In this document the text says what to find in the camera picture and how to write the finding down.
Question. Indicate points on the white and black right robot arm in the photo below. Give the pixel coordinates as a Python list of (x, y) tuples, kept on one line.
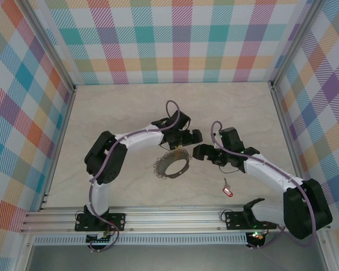
[(271, 172)]

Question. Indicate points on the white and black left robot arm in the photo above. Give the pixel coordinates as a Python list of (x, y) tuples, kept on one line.
[(141, 138)]

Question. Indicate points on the small black electronics board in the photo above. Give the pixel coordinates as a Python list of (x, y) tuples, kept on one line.
[(256, 238), (100, 239)]

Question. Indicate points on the aluminium mounting rail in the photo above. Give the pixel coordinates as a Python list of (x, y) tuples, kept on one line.
[(172, 218)]

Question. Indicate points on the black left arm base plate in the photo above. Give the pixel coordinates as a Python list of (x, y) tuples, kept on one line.
[(118, 220)]

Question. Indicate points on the aluminium side rail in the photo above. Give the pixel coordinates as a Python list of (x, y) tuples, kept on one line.
[(290, 141), (61, 141)]

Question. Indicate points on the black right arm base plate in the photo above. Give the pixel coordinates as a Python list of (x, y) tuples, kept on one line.
[(234, 218)]

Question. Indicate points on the silver key with red tag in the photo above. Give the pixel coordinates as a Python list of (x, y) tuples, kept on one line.
[(229, 192)]

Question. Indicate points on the aluminium corner post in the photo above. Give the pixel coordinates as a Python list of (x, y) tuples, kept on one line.
[(295, 42), (49, 45)]

